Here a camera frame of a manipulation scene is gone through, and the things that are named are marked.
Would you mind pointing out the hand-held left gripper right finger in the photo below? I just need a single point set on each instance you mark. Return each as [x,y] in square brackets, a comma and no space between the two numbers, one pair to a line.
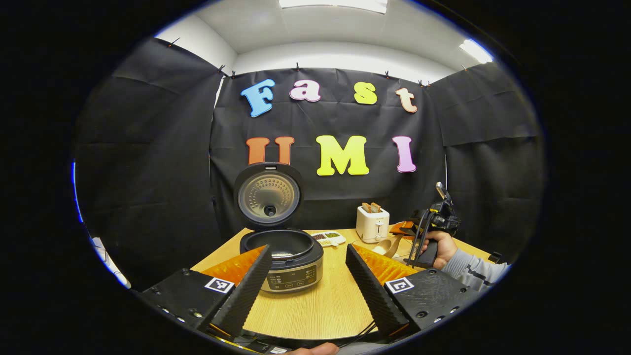
[372,296]

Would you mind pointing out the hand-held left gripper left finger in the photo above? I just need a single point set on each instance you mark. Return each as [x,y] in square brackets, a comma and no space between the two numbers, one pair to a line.
[244,296]

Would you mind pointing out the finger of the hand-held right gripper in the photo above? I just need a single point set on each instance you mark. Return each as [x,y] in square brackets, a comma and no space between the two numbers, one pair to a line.
[403,228]

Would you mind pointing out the wooden spoon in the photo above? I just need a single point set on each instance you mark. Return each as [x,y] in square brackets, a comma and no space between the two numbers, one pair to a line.
[387,246]

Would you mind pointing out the white rice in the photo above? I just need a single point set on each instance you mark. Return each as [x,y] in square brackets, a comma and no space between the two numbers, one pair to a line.
[283,255]

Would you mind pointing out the dark grey rice cooker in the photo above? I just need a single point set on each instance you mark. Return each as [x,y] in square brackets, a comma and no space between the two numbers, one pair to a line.
[268,199]

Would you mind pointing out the white toaster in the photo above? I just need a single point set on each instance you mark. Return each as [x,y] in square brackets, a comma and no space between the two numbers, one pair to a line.
[372,227]

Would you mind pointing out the white divided bean dish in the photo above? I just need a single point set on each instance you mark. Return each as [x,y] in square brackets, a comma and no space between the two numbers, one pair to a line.
[328,238]

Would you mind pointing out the white device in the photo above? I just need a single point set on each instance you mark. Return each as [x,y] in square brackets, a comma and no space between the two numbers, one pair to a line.
[109,261]

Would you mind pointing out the black backdrop cloth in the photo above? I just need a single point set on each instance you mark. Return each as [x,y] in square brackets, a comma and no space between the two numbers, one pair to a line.
[157,167]

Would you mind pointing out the small ceiling light panel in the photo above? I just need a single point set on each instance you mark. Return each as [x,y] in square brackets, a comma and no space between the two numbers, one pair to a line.
[475,51]

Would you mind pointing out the blue lit screen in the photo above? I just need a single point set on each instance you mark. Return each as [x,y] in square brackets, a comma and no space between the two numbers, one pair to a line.
[75,192]

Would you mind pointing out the wide ceiling light panel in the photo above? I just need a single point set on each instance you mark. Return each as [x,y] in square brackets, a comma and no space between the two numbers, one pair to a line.
[333,5]

